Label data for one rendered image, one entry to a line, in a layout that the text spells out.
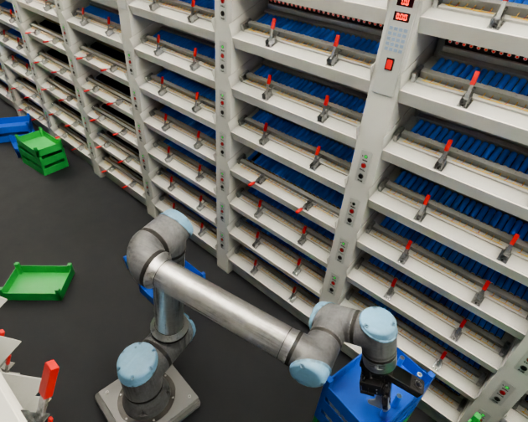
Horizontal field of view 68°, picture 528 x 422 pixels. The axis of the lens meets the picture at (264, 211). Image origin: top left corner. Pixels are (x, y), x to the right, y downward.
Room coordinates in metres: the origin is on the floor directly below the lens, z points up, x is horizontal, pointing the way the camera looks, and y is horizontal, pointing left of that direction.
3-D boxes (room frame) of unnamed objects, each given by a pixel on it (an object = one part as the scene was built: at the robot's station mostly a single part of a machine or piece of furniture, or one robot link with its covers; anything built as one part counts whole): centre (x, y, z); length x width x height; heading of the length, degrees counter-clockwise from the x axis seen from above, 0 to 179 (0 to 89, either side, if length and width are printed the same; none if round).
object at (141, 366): (0.79, 0.42, 0.27); 0.17 x 0.15 x 0.18; 154
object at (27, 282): (1.38, 1.18, 0.04); 0.30 x 0.20 x 0.08; 96
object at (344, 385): (0.68, -0.41, 0.52); 0.30 x 0.20 x 0.08; 131
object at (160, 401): (0.79, 0.42, 0.13); 0.19 x 0.19 x 0.10
